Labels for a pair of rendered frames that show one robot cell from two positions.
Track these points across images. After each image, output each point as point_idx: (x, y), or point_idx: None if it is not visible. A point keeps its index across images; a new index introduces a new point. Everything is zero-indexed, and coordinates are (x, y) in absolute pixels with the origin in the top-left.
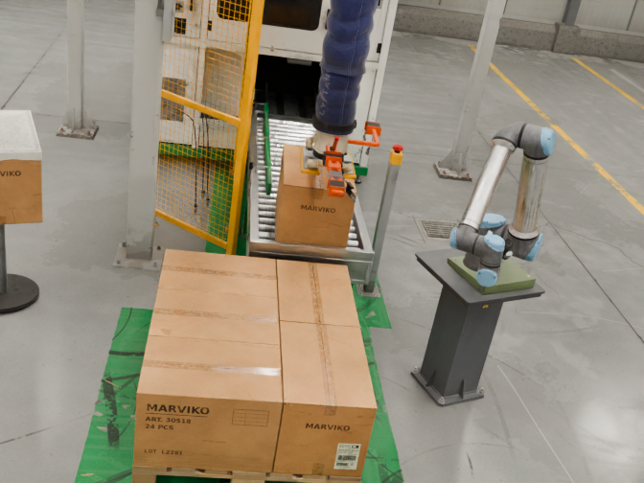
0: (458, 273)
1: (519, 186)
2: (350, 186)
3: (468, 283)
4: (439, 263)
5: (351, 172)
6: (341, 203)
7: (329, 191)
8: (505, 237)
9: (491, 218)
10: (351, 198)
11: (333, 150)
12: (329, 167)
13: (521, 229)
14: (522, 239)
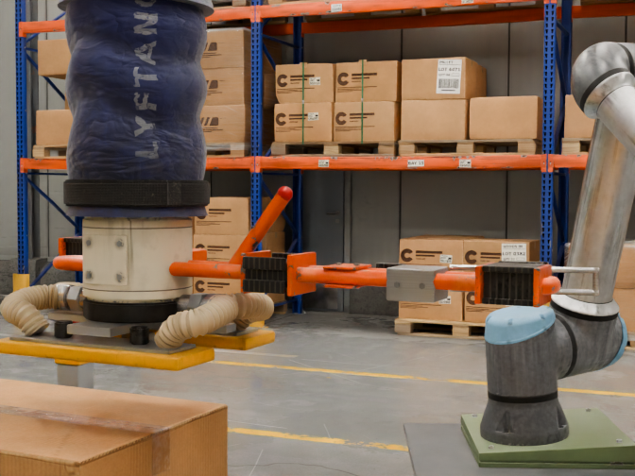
0: (533, 468)
1: (608, 193)
2: (535, 263)
3: (579, 469)
4: (478, 473)
5: (252, 328)
6: (206, 456)
7: (540, 288)
8: (576, 332)
9: (526, 312)
10: (220, 429)
11: (253, 250)
12: (350, 272)
13: (608, 296)
14: (614, 314)
